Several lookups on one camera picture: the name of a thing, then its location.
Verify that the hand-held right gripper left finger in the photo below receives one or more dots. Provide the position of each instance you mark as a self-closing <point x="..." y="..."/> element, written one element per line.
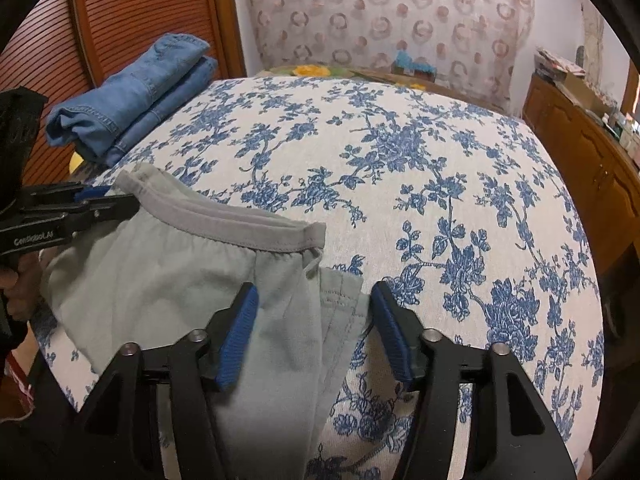
<point x="240" y="335"/>

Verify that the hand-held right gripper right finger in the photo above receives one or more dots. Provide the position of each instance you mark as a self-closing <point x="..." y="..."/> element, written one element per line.
<point x="392" y="335"/>

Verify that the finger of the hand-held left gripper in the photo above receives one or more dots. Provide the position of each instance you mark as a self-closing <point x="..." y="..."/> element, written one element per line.
<point x="65" y="195"/>
<point x="105" y="210"/>

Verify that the grey pants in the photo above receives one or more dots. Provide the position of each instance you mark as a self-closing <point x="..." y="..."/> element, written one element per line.
<point x="150" y="280"/>

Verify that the person's left hand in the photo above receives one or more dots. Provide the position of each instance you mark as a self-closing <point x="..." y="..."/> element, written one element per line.
<point x="22" y="285"/>

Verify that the folded blue jeans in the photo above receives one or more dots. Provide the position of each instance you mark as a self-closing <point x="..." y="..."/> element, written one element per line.
<point x="135" y="95"/>

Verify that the blue floral bed cover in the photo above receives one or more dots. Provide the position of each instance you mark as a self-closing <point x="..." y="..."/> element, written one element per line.
<point x="400" y="185"/>

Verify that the wooden headboard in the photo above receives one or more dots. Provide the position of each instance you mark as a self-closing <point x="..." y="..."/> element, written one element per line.
<point x="150" y="0"/>

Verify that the wooden cabinet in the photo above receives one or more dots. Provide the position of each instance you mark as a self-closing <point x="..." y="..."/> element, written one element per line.
<point x="580" y="150"/>

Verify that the blue topped small box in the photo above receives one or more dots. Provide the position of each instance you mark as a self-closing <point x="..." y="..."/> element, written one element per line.
<point x="412" y="66"/>

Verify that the cardboard box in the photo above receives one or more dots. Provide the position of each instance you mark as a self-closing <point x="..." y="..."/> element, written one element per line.
<point x="582" y="87"/>

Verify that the stack of papers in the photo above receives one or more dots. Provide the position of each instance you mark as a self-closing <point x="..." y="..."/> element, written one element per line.
<point x="555" y="62"/>

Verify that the circle patterned sheer curtain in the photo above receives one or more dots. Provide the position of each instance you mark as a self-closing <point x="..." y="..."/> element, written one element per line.
<point x="390" y="10"/>

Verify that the tied lace curtain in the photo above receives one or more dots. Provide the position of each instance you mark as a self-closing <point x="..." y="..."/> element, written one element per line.
<point x="593" y="45"/>

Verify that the wooden window frame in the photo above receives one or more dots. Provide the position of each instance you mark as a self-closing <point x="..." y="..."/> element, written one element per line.
<point x="631" y="90"/>

